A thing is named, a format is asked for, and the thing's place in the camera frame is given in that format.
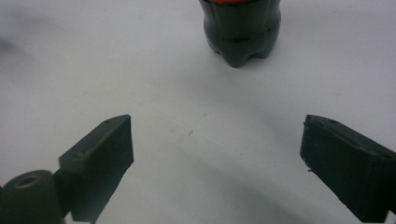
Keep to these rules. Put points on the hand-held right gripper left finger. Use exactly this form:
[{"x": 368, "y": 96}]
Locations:
[{"x": 99, "y": 155}]

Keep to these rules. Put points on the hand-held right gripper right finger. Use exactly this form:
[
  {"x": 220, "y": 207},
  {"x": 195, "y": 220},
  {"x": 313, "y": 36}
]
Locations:
[{"x": 345, "y": 161}]

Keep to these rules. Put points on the cola bottle with red label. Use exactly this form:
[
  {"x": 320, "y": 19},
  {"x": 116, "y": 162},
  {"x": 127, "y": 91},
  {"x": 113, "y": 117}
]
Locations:
[{"x": 241, "y": 29}]

